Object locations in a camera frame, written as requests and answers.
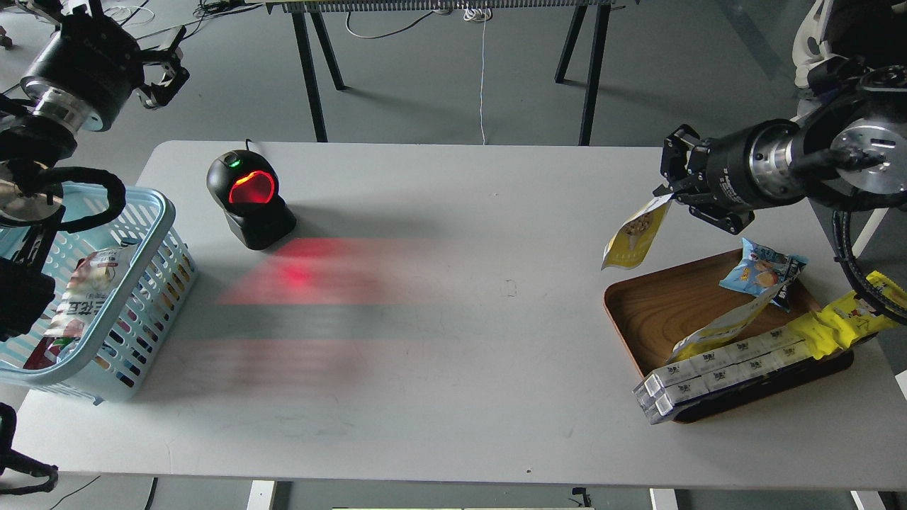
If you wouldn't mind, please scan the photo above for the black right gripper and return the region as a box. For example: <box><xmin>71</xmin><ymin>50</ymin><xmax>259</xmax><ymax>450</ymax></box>
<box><xmin>653</xmin><ymin>119</ymin><xmax>806</xmax><ymax>235</ymax></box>

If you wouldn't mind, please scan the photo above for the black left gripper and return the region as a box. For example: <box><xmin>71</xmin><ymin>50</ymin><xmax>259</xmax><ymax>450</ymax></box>
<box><xmin>21</xmin><ymin>14</ymin><xmax>190</xmax><ymax>133</ymax></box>

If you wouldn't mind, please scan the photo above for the yellow white snack pouch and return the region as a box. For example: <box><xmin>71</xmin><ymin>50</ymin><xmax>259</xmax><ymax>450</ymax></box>
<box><xmin>600</xmin><ymin>194</ymin><xmax>674</xmax><ymax>270</ymax></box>

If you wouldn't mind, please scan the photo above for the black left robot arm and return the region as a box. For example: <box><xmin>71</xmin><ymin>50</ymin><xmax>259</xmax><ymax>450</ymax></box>
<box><xmin>2</xmin><ymin>1</ymin><xmax>196</xmax><ymax>404</ymax></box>

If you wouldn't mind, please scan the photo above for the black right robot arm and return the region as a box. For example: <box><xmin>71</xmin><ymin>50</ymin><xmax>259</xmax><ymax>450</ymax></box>
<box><xmin>653</xmin><ymin>56</ymin><xmax>906</xmax><ymax>324</ymax></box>

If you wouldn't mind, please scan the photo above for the blue chips snack bag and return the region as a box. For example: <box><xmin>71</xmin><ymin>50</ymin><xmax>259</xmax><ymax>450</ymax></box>
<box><xmin>719</xmin><ymin>238</ymin><xmax>809</xmax><ymax>312</ymax></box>

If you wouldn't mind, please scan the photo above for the pale yellow snack pouch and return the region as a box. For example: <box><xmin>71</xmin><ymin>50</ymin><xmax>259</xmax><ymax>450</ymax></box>
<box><xmin>666</xmin><ymin>282</ymin><xmax>787</xmax><ymax>364</ymax></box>

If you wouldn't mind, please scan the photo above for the yellow snack bag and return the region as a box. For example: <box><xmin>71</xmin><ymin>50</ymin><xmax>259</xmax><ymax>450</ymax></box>
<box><xmin>785</xmin><ymin>290</ymin><xmax>900</xmax><ymax>361</ymax></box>

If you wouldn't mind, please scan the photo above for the white long snack box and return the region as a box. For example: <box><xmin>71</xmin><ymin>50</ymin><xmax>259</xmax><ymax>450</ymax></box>
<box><xmin>636</xmin><ymin>327</ymin><xmax>812</xmax><ymax>397</ymax></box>
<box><xmin>633</xmin><ymin>353</ymin><xmax>784</xmax><ymax>425</ymax></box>

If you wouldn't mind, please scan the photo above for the red white snack bag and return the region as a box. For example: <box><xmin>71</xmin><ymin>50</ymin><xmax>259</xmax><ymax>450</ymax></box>
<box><xmin>25</xmin><ymin>244</ymin><xmax>138</xmax><ymax>369</ymax></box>

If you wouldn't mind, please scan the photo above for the light blue plastic basket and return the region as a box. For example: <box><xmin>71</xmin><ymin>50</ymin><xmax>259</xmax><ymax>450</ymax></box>
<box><xmin>1</xmin><ymin>186</ymin><xmax>198</xmax><ymax>404</ymax></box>

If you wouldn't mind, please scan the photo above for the black barcode scanner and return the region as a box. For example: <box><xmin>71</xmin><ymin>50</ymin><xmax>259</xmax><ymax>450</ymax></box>
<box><xmin>206</xmin><ymin>138</ymin><xmax>297</xmax><ymax>251</ymax></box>

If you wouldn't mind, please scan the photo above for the brown wooden tray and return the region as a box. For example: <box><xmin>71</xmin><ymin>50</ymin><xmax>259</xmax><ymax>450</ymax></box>
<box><xmin>603</xmin><ymin>248</ymin><xmax>855</xmax><ymax>423</ymax></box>

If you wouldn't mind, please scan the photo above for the black table legs background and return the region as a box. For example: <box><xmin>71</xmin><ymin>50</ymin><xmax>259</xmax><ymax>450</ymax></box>
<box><xmin>287</xmin><ymin>0</ymin><xmax>614</xmax><ymax>147</ymax></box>

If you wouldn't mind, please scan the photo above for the white office chair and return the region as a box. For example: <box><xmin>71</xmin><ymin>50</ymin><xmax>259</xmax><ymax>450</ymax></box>
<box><xmin>791</xmin><ymin>1</ymin><xmax>906</xmax><ymax>96</ymax></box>

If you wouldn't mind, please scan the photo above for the white hanging cable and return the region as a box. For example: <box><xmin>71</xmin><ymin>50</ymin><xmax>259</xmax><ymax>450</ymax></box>
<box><xmin>464</xmin><ymin>7</ymin><xmax>494</xmax><ymax>146</ymax></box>

